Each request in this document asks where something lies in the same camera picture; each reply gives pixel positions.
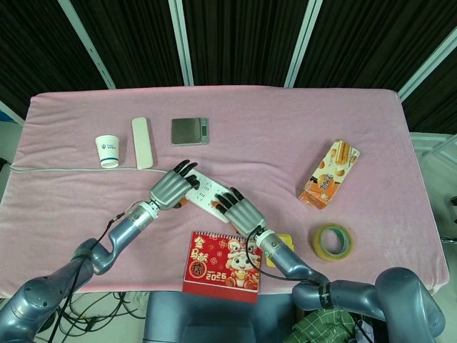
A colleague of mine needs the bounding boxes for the pink table cloth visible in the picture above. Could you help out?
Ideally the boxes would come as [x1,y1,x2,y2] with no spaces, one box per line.
[0,85,450,297]

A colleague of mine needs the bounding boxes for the blue-grey robot torso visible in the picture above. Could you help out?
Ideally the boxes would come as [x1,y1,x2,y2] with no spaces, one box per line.
[142,291,299,343]

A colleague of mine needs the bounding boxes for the white partition post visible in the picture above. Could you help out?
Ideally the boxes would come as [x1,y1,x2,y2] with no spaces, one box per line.
[398,35,457,101]
[283,0,324,89]
[64,0,116,89]
[167,0,196,86]

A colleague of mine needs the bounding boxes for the green tub with yellow lid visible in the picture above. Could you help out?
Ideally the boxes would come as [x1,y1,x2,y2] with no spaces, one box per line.
[266,234,296,267]

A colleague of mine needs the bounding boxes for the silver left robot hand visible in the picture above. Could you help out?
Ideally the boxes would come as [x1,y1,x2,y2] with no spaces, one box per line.
[149,159,199,211]

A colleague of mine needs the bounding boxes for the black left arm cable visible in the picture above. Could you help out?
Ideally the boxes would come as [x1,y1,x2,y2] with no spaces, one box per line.
[53,210,139,322]

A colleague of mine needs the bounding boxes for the red 2026 desk calendar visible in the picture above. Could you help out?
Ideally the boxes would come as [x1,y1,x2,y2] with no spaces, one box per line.
[182,231,263,294]

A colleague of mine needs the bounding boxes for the silver digital kitchen scale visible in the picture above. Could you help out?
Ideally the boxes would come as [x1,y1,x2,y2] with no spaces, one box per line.
[171,117,210,146]

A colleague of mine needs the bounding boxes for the yellow tape roll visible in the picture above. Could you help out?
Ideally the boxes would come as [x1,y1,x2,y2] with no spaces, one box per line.
[312,222,356,263]

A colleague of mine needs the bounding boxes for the white power strip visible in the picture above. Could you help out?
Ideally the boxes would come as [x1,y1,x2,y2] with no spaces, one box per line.
[180,168,236,224]

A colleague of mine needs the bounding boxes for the white paper cup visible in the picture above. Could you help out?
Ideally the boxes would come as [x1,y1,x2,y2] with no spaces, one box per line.
[94,134,121,169]

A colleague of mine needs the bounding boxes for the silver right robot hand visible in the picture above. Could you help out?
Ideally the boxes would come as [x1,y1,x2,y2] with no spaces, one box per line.
[213,187,267,239]

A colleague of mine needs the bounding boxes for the black floor cables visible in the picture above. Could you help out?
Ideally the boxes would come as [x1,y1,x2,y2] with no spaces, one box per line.
[39,291,147,343]

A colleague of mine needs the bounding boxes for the grey power strip cable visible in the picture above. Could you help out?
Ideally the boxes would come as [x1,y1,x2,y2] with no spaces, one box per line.
[9,165,169,175]

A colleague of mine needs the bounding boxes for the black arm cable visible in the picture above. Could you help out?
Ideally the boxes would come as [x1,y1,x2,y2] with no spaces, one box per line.
[245,227,322,287]
[53,210,139,322]

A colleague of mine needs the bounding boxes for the orange snack box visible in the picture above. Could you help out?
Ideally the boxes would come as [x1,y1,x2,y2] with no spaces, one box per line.
[298,139,361,211]

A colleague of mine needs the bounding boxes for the green plaid cloth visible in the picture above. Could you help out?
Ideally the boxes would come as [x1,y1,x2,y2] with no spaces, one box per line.
[292,309,358,343]

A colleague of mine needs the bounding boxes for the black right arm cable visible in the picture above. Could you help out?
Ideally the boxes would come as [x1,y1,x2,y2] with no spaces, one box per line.
[245,227,322,287]

